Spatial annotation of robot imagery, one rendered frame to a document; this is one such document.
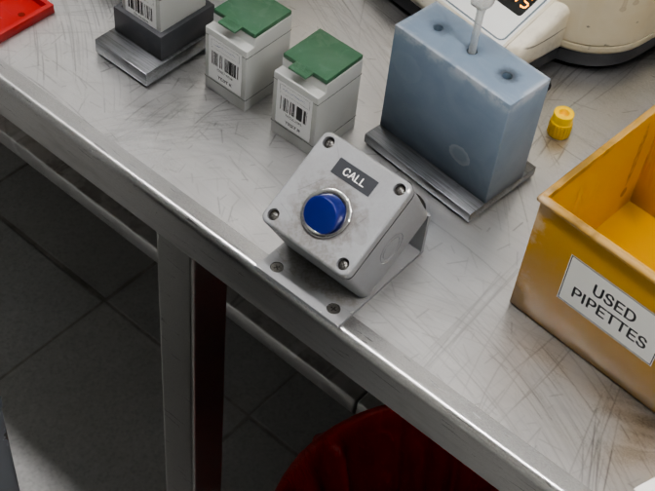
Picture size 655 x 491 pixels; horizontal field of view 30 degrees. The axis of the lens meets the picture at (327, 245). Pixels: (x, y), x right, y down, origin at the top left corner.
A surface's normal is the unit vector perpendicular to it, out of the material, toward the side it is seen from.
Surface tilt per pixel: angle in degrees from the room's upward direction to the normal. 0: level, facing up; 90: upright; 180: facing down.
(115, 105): 0
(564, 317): 90
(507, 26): 25
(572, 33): 90
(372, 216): 30
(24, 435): 0
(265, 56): 90
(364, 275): 90
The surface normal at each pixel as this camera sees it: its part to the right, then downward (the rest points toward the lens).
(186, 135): 0.08, -0.65
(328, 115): 0.75, 0.54
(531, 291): -0.70, 0.50
